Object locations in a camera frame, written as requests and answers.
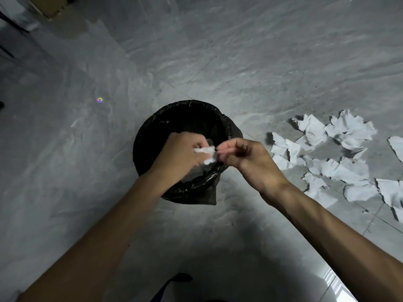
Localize person's right hand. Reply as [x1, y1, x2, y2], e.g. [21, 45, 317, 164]
[215, 137, 292, 206]

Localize person's left hand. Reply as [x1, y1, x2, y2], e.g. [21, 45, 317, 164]
[148, 132, 218, 189]

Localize paper scrap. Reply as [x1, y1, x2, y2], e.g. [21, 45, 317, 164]
[193, 138, 218, 166]

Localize black-lined trash bin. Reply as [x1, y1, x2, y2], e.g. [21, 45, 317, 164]
[132, 99, 243, 206]

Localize torn white paper scraps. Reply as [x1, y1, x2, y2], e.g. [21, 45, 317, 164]
[266, 109, 403, 224]

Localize person's left forearm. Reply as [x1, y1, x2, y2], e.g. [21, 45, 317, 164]
[16, 172, 166, 302]

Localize person's right forearm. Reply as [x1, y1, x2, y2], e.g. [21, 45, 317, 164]
[259, 181, 403, 302]

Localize person's black shoe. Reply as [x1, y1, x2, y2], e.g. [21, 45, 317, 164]
[168, 273, 193, 284]

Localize person's blue shorts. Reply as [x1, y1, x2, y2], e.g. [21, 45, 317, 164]
[150, 279, 177, 302]

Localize brown cardboard box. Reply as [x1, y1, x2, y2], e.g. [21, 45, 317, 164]
[26, 0, 68, 18]

